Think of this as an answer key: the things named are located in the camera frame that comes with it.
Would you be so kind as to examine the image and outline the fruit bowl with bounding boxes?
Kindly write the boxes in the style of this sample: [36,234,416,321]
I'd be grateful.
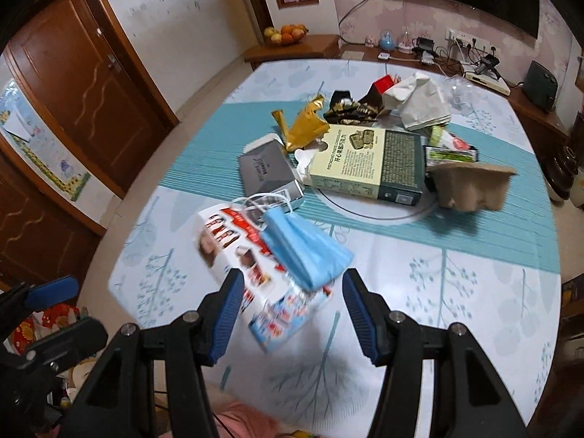
[264,24,311,46]

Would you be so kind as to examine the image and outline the brown cardboard cup holder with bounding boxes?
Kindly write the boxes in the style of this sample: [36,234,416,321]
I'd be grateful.
[426,162,516,213]

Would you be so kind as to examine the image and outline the white paper bag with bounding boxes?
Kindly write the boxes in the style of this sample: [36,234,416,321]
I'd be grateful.
[382,72,452,132]

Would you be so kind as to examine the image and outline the clear plastic container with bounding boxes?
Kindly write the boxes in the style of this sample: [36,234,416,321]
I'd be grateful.
[440,73,480,115]

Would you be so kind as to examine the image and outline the white set-top box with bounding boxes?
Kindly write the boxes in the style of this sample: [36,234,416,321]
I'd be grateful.
[463,70,512,96]

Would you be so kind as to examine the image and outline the red floral bag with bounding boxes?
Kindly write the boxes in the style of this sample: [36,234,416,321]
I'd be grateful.
[11,306,87,352]

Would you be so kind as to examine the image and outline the wooden wardrobe door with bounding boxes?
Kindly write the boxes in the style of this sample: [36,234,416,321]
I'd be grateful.
[0,146,105,284]

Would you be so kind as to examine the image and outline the black and gold wrapper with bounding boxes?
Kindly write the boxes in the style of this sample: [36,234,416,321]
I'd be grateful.
[324,90,384,125]

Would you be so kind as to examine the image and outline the red and white snack box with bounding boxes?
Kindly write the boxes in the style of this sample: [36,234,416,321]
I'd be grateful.
[194,205,331,354]

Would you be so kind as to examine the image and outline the grey cardboard box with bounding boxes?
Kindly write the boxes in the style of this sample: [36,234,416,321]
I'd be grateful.
[237,134,306,213]

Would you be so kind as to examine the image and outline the gold foil wrapper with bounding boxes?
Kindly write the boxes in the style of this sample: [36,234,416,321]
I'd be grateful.
[271,93,330,153]

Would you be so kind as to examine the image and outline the black handheld device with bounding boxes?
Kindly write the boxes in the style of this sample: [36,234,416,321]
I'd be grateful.
[474,54,503,76]

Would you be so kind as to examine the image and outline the crumpled white tissue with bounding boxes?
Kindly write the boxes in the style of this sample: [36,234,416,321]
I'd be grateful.
[294,143,329,178]

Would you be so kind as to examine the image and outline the blue face mask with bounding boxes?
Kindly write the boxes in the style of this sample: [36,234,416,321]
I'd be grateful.
[233,194,354,290]

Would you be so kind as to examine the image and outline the white wall socket strip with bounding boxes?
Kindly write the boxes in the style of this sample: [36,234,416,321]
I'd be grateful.
[445,28,498,53]

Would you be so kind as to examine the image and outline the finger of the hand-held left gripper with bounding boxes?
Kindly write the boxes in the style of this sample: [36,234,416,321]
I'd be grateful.
[0,276,79,318]
[23,317,109,377]

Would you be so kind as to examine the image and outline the pink pants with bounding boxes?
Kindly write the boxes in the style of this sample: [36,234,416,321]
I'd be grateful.
[214,401,293,438]

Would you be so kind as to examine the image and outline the wall poster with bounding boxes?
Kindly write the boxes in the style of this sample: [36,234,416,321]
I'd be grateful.
[0,77,92,204]

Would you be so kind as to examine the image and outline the green chocolate box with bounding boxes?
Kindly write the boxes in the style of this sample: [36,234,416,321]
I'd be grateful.
[303,124,430,207]

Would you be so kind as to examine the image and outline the dark green wrapper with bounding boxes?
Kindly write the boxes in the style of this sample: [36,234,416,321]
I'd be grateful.
[424,145,480,166]

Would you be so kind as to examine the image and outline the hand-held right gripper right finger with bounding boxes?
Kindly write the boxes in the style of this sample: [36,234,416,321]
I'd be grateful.
[342,268,532,438]

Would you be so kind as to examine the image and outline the wooden cabinet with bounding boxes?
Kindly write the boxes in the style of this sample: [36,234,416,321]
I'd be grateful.
[244,34,571,147]

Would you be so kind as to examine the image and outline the dark ceramic pot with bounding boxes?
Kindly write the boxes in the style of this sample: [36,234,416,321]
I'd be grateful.
[545,143,576,201]

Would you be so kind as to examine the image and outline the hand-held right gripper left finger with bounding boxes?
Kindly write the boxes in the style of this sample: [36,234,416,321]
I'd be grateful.
[59,268,245,438]

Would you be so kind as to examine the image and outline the printed tablecloth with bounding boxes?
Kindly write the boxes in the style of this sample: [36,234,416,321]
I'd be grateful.
[107,57,562,438]

